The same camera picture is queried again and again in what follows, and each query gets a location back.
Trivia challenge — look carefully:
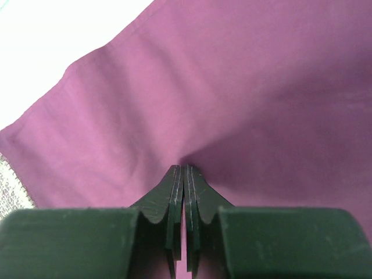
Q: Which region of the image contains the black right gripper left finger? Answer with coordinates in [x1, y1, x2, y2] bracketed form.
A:
[1, 165, 183, 278]

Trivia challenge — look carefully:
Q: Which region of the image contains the purple cloth wrap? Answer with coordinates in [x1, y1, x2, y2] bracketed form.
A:
[0, 0, 372, 279]

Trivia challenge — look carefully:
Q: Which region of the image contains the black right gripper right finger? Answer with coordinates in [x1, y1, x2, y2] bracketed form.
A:
[183, 165, 371, 278]

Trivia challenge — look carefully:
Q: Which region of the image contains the wire mesh instrument tray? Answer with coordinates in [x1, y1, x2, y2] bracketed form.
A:
[0, 154, 35, 220]

